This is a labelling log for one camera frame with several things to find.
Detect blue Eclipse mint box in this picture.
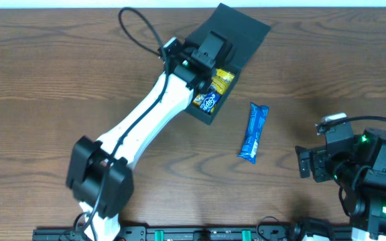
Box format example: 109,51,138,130
199,92,220,114

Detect yellow Hacks candy bag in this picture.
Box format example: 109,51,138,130
192,69,235,106

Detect blue snack bar wrapper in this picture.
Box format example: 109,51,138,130
237,102,269,164

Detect dark green box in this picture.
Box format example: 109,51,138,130
186,3,271,125

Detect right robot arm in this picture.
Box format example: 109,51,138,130
295,118,386,240

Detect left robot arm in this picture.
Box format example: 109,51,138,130
66,31,233,240

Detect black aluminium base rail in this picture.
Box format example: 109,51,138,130
31,216,356,241

